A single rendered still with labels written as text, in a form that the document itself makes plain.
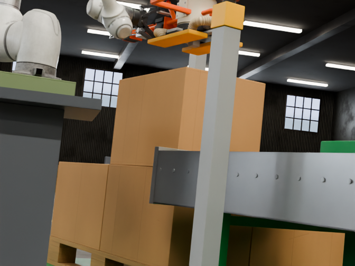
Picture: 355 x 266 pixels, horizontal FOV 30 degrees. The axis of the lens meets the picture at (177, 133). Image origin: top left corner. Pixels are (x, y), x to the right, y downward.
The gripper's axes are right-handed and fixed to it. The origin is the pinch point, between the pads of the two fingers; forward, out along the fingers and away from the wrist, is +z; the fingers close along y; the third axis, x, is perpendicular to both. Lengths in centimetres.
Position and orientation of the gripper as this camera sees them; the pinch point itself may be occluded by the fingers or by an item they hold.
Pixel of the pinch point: (166, 26)
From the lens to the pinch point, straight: 323.9
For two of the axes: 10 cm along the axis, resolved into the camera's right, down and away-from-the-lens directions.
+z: 8.3, 1.3, 5.4
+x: 5.5, -0.1, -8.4
